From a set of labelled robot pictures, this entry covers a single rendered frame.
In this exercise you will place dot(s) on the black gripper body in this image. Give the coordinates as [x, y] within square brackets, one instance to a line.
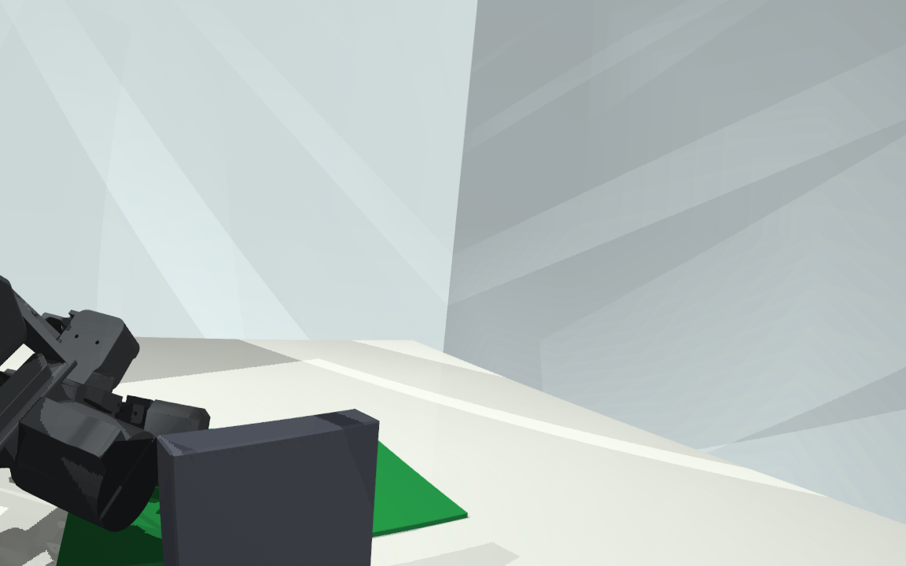
[160, 419]

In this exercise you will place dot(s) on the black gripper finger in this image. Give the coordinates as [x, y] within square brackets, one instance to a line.
[140, 401]

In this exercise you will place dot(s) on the green circuit board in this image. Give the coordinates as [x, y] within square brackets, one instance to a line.
[403, 501]

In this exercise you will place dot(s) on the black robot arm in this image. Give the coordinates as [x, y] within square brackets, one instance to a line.
[81, 460]

